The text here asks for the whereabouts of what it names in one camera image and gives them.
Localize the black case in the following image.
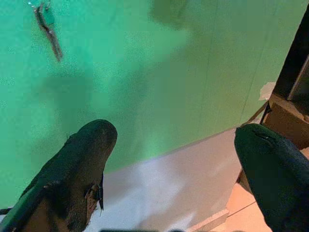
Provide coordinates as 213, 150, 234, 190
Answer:
275, 0, 309, 101

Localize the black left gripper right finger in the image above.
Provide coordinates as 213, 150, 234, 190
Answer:
234, 123, 309, 232

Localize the brown cardboard box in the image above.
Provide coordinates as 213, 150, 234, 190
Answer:
260, 94, 309, 151

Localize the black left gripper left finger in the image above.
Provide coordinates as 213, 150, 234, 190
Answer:
0, 119, 118, 232

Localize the green board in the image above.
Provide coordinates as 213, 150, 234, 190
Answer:
0, 0, 308, 211

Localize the bunch of keys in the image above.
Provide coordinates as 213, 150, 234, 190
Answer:
33, 2, 64, 62

